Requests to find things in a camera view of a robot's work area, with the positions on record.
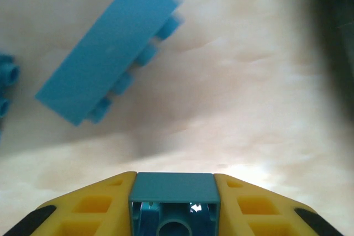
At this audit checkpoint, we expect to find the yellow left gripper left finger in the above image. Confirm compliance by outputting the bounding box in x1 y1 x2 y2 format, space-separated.
0 171 138 236

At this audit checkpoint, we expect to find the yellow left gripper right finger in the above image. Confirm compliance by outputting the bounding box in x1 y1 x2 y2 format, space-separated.
214 173 348 236

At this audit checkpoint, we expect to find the small blue lego brick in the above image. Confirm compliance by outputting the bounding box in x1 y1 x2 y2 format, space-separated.
128 172 221 236

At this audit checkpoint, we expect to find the long blue lego brick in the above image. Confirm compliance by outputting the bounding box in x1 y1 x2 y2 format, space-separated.
34 0 185 128

